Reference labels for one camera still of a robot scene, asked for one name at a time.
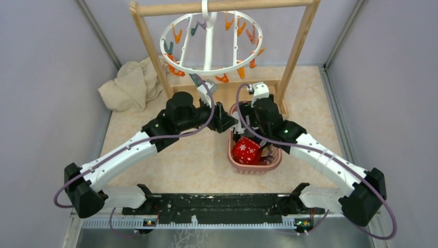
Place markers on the orange plastic clip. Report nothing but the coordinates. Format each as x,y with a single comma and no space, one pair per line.
224,78

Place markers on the red snowflake sock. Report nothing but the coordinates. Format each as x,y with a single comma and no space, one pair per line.
246,151

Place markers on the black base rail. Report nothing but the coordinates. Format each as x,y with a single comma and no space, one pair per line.
223,210

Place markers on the white round clip hanger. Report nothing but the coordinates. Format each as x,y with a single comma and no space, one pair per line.
183,28

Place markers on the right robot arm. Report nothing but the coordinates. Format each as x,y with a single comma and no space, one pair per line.
358,193

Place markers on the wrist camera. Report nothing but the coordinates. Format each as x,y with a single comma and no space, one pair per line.
205,91
258,90

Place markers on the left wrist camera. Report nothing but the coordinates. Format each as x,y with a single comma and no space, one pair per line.
205,91

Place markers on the white sock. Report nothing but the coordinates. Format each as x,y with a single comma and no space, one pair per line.
238,128

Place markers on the teal plastic clip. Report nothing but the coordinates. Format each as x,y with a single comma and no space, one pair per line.
168,47

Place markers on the pink plastic clip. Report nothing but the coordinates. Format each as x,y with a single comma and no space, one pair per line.
251,34

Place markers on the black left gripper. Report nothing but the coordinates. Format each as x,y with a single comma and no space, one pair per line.
220,120

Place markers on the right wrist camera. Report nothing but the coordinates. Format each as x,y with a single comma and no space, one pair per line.
258,90

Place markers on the lilac plastic clip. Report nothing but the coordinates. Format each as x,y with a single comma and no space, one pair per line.
202,25

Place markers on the pink plastic laundry basket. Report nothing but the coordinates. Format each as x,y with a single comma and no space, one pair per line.
270,158

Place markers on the beige crumpled cloth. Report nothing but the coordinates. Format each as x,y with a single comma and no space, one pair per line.
135,85

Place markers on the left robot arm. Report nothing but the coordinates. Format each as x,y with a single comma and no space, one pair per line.
87,184

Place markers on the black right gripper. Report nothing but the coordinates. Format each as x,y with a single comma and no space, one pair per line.
246,109

